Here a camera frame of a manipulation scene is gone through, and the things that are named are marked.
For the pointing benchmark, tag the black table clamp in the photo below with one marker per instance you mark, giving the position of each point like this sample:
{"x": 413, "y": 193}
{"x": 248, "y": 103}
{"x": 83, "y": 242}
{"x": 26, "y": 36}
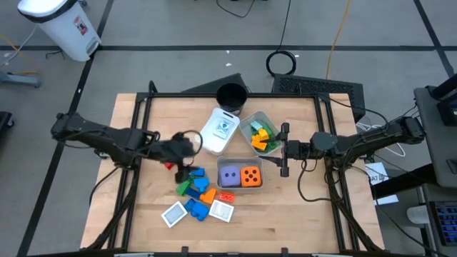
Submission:
{"x": 284, "y": 251}
{"x": 184, "y": 251}

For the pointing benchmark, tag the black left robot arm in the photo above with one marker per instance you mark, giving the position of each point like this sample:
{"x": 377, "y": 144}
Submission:
{"x": 107, "y": 137}

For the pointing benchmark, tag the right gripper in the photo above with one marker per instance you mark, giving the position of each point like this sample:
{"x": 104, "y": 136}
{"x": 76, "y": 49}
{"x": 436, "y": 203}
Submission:
{"x": 298, "y": 150}

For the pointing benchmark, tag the black bucket with eyes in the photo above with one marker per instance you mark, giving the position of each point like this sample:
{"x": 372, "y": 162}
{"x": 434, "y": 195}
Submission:
{"x": 232, "y": 96}

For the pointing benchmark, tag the blue heart-shaped block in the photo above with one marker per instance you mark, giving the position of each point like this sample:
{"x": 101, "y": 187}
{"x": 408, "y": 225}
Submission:
{"x": 201, "y": 183}

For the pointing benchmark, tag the mint studded brick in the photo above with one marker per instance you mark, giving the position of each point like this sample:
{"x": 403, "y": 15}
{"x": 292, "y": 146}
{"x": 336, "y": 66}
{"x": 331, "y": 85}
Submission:
{"x": 255, "y": 125}

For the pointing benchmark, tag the card box with blue shield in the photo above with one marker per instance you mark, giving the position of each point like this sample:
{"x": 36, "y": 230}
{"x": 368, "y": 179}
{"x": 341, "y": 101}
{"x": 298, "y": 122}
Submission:
{"x": 223, "y": 129}

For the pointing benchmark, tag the orange wedge toy block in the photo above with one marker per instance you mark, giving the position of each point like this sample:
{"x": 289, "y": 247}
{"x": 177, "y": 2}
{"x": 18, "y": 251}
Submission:
{"x": 209, "y": 197}

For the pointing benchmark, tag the black floor object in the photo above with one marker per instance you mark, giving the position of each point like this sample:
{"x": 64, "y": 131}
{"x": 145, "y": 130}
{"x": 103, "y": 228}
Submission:
{"x": 5, "y": 123}

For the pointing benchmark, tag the orange foam die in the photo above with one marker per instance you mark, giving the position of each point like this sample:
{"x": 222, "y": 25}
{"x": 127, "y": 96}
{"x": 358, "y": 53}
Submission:
{"x": 251, "y": 176}

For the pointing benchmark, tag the small red toy block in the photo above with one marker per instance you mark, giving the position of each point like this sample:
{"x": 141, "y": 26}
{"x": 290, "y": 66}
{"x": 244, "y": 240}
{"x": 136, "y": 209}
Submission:
{"x": 168, "y": 166}

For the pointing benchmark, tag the dark blue toy block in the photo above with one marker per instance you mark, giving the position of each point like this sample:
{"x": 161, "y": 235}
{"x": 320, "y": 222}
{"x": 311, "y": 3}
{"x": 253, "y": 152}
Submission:
{"x": 193, "y": 194}

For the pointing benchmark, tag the purple foam die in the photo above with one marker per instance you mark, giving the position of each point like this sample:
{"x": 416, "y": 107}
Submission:
{"x": 230, "y": 176}

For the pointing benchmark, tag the small blue toy block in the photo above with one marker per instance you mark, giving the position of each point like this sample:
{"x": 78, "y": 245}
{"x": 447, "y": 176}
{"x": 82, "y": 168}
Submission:
{"x": 189, "y": 205}
{"x": 198, "y": 172}

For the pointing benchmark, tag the yellow-orange long brick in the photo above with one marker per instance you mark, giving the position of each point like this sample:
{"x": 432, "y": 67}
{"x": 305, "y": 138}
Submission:
{"x": 257, "y": 143}

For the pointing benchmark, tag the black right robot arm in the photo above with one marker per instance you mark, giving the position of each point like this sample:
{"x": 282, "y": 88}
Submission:
{"x": 375, "y": 137}

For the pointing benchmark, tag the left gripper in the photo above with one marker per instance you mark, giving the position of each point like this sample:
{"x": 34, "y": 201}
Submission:
{"x": 171, "y": 150}

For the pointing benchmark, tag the grey stand foot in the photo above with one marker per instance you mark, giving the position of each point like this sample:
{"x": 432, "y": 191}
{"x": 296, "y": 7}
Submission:
{"x": 21, "y": 79}

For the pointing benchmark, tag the white paper sheet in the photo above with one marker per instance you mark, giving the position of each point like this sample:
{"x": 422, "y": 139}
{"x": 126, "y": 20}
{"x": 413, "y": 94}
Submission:
{"x": 375, "y": 171}
{"x": 387, "y": 200}

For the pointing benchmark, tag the green round-stud toy block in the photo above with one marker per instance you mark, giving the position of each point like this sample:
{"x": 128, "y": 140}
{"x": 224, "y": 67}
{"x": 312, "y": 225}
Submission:
{"x": 183, "y": 188}

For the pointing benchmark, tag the white plastic bin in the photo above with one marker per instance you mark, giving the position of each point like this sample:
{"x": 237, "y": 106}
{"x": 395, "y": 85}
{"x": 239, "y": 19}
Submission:
{"x": 209, "y": 139}

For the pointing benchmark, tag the white trash bin black lid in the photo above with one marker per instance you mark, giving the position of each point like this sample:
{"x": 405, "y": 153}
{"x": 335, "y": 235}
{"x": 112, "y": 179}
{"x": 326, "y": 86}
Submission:
{"x": 60, "y": 28}

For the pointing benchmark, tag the grey plastic bin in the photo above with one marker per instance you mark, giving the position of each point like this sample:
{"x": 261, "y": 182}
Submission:
{"x": 267, "y": 119}
{"x": 221, "y": 160}

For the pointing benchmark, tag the blue lit keyboard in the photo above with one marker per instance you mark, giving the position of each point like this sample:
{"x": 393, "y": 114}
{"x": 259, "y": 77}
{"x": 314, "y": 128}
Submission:
{"x": 448, "y": 223}

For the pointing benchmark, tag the grey side desk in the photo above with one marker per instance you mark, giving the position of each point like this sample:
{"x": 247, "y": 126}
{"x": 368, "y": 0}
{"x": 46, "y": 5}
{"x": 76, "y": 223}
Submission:
{"x": 435, "y": 142}

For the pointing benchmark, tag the black desk device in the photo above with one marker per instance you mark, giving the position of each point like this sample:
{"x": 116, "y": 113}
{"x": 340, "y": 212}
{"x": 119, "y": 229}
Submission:
{"x": 448, "y": 110}

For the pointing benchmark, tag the large blue toy block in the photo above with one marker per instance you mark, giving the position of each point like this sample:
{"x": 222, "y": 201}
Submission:
{"x": 200, "y": 212}

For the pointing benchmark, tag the yellow round-stud block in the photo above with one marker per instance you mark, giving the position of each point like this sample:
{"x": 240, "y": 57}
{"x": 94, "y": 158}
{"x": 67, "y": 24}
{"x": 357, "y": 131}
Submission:
{"x": 263, "y": 134}

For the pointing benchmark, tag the white rounded object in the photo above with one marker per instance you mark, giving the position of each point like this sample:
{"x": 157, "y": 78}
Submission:
{"x": 417, "y": 214}

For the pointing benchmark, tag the black aluminium table frame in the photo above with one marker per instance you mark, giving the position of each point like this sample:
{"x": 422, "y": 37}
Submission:
{"x": 178, "y": 95}

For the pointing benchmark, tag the black diagonal beam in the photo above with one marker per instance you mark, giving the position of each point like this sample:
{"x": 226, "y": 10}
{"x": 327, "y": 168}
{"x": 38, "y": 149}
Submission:
{"x": 403, "y": 182}

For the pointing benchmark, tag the white playing cards box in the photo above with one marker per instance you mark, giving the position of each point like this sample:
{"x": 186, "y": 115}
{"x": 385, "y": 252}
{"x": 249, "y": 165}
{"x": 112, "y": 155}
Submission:
{"x": 221, "y": 211}
{"x": 174, "y": 214}

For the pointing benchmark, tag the green studded brick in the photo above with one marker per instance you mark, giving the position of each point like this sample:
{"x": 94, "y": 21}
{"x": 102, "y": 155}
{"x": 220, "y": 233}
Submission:
{"x": 273, "y": 145}

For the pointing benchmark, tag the red-orange studded brick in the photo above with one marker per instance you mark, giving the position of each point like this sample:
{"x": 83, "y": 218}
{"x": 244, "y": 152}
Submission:
{"x": 226, "y": 197}

